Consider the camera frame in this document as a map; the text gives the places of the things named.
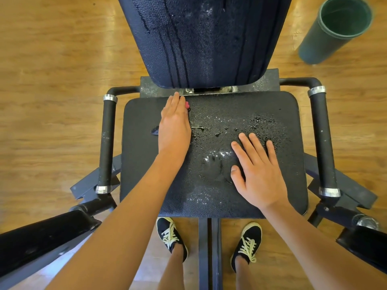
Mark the person's left forearm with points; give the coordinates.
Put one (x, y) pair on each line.
(115, 232)

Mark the person's left black shoe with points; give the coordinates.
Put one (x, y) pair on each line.
(168, 235)

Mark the person's right forearm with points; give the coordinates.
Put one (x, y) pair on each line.
(320, 250)

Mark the person's right leg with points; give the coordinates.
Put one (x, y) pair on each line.
(245, 278)

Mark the person's right hand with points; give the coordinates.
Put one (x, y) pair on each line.
(259, 175)

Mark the person's black shoe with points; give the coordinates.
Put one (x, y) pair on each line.
(168, 235)
(248, 243)

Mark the person's left hand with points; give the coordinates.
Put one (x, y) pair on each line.
(174, 129)

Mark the person's leg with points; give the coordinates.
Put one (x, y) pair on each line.
(245, 278)
(172, 271)

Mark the dark green plastic bucket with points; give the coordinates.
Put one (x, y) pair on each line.
(329, 42)

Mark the person's left leg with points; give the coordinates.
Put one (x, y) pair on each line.
(172, 271)

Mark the person's right black shoe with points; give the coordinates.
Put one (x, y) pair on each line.
(248, 243)

